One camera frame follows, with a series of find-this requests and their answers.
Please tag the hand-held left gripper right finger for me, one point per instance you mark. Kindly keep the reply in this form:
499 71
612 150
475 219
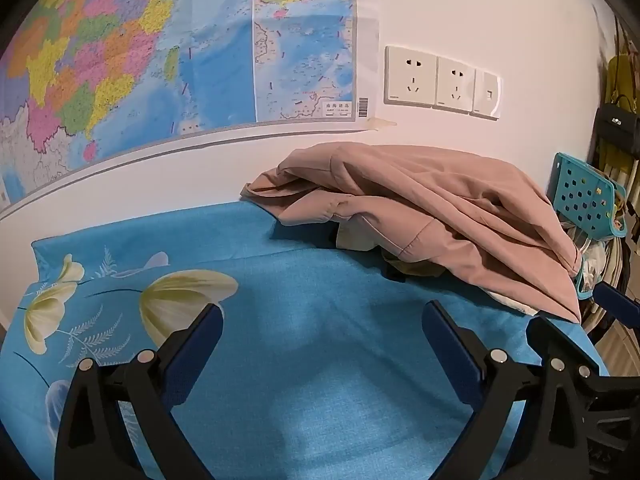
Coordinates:
447 345

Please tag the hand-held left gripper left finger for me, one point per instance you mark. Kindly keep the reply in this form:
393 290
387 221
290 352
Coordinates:
200 340

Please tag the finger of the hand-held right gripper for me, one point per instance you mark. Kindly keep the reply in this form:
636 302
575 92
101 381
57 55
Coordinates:
617 305
540 332

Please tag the pink coat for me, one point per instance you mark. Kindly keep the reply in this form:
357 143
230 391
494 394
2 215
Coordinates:
450 210

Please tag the pale patterned cloth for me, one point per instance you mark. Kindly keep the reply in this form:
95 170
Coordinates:
592 260

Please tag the mustard yellow garment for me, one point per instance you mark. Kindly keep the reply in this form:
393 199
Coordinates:
415 267

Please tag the blue floral bedsheet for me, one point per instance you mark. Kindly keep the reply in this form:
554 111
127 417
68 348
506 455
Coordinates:
310 320

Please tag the teal perforated basket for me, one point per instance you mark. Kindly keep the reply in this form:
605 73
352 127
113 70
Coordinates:
575 180

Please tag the cream garment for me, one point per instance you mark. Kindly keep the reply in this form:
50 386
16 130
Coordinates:
355 235

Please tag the black handbag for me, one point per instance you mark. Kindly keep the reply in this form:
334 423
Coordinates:
617 125

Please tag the yellow hanging bag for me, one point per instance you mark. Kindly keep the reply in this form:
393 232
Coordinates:
620 75

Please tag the small white wall plate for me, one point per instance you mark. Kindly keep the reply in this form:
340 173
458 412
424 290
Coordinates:
486 94

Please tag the white wall socket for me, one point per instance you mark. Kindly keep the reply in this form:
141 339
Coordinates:
455 84
411 76

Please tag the colourful wall map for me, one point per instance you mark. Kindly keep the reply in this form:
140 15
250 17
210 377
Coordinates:
225 60

